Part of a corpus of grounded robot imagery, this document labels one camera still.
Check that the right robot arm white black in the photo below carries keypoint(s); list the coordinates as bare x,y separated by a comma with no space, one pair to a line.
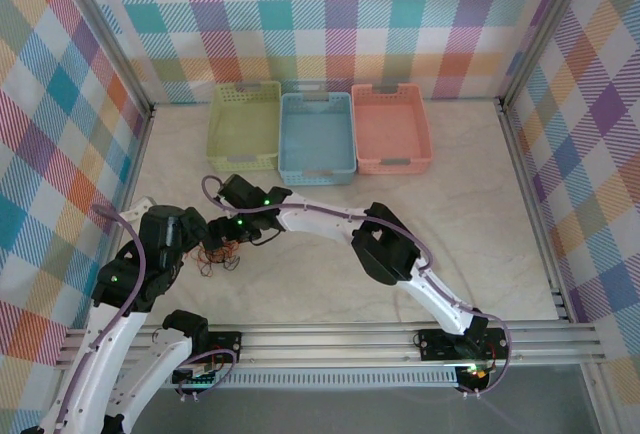
320,227

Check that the light blue perforated plastic basket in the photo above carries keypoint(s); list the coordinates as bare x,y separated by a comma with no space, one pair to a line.
315,139

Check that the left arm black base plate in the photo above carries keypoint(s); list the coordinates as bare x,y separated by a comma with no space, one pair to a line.
225,344

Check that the aluminium mounting rail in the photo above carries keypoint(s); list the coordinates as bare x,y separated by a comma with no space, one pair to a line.
325,341

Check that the aluminium frame post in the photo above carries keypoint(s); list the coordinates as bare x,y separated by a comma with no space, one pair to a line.
544,29
107,39

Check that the aluminium side rail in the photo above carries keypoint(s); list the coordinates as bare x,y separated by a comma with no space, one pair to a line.
532,204
134,164

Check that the aluminium frame leg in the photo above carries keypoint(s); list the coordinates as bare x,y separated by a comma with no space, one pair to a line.
597,399

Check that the light green perforated plastic basket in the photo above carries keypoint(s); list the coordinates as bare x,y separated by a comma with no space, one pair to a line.
240,129

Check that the pink perforated plastic basket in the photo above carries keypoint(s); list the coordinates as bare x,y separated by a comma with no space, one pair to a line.
390,129

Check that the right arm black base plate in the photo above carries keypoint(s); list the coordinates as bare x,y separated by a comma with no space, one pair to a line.
435,344

